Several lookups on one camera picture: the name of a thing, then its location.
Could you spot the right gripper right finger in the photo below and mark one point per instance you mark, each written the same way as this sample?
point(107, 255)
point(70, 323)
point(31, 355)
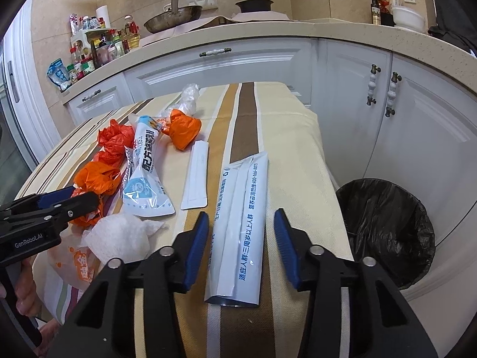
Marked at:
point(381, 322)

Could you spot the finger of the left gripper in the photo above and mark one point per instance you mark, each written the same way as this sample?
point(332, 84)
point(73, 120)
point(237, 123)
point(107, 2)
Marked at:
point(34, 202)
point(65, 210)

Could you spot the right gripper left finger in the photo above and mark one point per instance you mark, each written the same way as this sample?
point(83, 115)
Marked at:
point(102, 323)

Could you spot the orange plastic bag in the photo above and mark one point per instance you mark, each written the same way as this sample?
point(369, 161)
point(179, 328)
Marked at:
point(182, 129)
point(100, 178)

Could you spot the white blue printed snack bag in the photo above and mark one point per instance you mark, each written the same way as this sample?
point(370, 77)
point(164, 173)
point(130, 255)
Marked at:
point(144, 195)

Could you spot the long white blue pouch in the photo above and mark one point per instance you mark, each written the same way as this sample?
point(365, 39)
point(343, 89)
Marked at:
point(235, 261)

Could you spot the black lined trash bin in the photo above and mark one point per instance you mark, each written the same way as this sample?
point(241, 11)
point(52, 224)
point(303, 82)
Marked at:
point(388, 223)

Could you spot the person's left hand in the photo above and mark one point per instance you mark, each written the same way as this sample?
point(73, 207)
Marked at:
point(29, 304)

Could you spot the clear bag orange print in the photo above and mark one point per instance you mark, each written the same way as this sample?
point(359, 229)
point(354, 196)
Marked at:
point(73, 261)

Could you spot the crumpled white tissue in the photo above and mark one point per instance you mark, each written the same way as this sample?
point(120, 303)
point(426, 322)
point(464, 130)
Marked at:
point(121, 236)

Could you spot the red plastic bag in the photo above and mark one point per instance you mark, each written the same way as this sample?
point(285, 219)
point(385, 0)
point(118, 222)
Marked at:
point(113, 141)

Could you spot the blue white snack packet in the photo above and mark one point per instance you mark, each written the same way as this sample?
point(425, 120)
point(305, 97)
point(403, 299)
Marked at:
point(59, 75)

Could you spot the narrow white paper sleeve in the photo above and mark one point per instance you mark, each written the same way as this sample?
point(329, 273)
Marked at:
point(195, 188)

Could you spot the white spice rack with bottles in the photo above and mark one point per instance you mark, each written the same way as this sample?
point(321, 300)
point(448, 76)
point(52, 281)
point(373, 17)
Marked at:
point(92, 45)

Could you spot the crumpled clear plastic bag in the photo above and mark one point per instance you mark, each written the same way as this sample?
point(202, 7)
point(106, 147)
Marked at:
point(186, 102)

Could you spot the yellow cooking oil bottle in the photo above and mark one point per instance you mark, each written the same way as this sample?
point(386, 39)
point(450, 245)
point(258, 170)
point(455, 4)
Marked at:
point(131, 32)

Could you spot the paper towel roll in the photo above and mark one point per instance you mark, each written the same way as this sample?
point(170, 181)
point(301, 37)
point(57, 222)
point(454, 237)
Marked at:
point(102, 12)

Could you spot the metal wok pan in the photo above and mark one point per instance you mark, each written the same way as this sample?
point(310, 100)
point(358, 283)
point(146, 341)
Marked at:
point(173, 17)

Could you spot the white cabinet drawer front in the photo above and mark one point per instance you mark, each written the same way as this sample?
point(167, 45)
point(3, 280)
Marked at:
point(271, 59)

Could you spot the black clay pot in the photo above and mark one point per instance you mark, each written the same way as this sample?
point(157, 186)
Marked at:
point(248, 6)

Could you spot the white stacked bowls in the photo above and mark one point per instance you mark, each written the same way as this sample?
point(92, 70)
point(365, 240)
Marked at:
point(409, 19)

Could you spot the dark sauce bottle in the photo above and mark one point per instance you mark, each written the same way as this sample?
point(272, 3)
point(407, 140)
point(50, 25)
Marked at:
point(375, 12)

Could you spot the dark hanging cloth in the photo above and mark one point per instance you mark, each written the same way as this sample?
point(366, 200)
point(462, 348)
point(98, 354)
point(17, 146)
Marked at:
point(456, 23)

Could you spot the drawer handle left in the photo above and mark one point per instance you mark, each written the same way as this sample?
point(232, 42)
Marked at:
point(95, 93)

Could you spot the drawer handle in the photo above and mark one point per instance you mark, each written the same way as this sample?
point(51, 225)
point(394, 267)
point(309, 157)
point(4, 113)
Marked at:
point(215, 52)
point(95, 93)

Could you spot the cabinet door handle right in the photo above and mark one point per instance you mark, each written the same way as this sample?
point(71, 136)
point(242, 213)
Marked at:
point(391, 94)

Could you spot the cabinet door handle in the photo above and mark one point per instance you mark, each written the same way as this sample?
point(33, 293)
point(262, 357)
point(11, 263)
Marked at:
point(372, 84)
point(391, 94)

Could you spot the drawer handle centre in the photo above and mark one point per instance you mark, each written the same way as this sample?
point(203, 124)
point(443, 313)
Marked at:
point(215, 52)

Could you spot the cabinet door handle left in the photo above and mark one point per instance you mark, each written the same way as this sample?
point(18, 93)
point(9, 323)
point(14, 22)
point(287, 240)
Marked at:
point(372, 84)

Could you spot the white double wall socket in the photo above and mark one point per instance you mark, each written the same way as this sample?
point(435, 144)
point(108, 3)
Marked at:
point(205, 4)

